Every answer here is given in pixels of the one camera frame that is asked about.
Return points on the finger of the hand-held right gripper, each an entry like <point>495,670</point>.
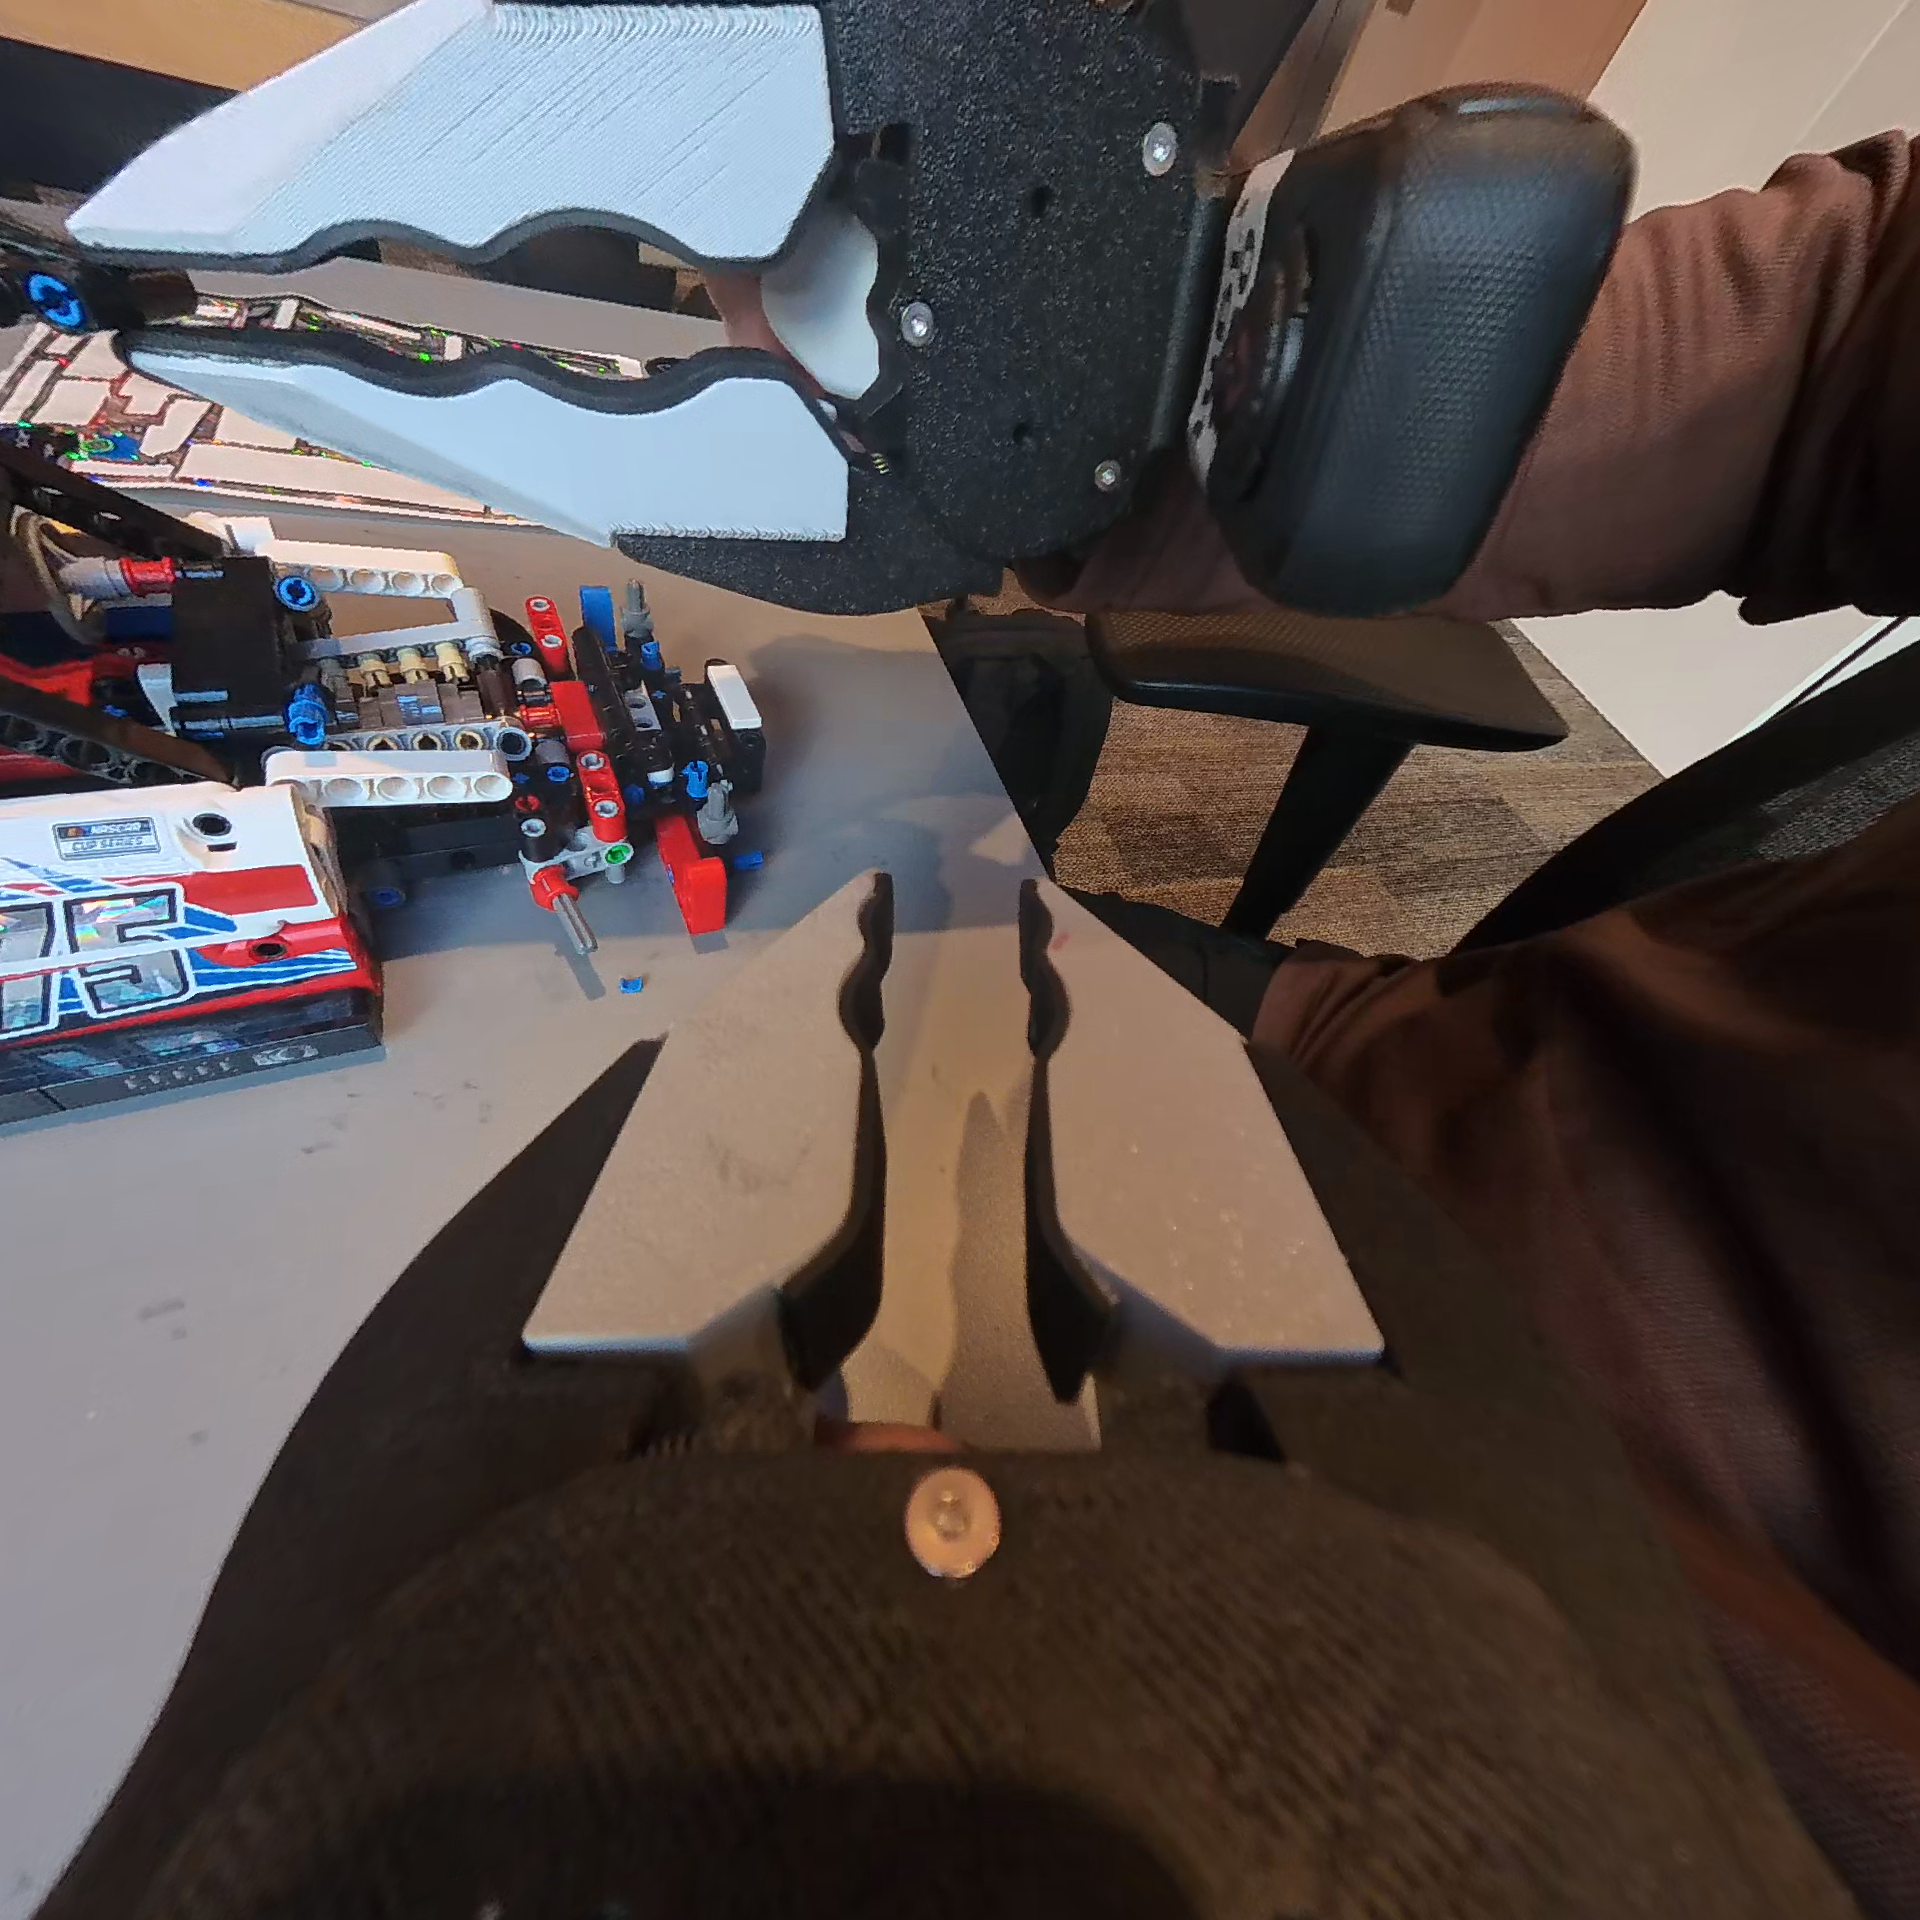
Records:
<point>600,464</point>
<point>524,120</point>

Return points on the toy brick race car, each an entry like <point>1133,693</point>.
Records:
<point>180,932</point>

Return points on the person's right forearm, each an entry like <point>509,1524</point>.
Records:
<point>1723,421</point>

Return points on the person's right hand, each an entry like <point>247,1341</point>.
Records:
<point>738,308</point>

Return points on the holographic sticker sheet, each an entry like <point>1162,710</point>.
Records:
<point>89,406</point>

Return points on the person's left hand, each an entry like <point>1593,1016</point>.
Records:
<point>885,1437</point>

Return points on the person's torso brown shirt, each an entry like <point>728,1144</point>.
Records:
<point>1651,1276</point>

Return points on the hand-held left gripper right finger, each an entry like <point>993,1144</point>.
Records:
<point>1201,1200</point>

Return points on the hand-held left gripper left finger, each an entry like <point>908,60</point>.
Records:
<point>705,1200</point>

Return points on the red angled brick piece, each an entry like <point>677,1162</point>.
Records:
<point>693,886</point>

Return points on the black office chair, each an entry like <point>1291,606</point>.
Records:
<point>1320,675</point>

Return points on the grey desk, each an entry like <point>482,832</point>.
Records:
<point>300,1276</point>

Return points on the black brick beam blue pins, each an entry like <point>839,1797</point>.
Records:
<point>60,298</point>

